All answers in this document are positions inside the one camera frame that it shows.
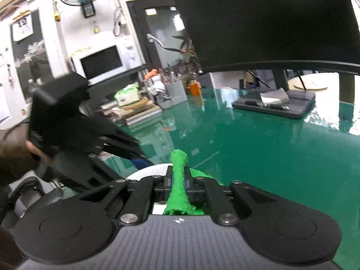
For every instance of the grey notepad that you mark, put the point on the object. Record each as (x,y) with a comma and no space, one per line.
(278,96)

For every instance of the green cleaning cloth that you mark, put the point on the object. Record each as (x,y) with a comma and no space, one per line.
(178,203)

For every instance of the white microwave oven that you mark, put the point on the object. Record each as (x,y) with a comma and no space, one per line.
(106,59)

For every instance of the grey desk organiser box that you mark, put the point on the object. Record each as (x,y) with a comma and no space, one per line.
(176,93)

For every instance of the green tissue pack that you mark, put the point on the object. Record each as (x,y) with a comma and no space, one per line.
(128,95)

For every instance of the black curved monitor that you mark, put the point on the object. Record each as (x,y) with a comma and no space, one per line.
(231,35)

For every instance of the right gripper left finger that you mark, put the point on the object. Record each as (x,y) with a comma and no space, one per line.
(168,182)

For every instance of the person's left hand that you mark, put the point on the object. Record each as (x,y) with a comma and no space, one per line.
(34,150)

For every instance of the grey monitor stand base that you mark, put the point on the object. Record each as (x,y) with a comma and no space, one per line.
(290,104)

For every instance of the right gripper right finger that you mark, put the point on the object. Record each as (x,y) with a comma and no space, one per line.
(193,186)

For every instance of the stack of books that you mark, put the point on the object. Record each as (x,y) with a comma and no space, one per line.
(131,114)

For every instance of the black pen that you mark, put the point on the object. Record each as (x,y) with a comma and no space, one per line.
(265,105)

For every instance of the potted plant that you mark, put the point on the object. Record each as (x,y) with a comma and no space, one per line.
(188,63)

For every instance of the orange cup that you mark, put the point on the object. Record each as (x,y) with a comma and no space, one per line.
(195,88)

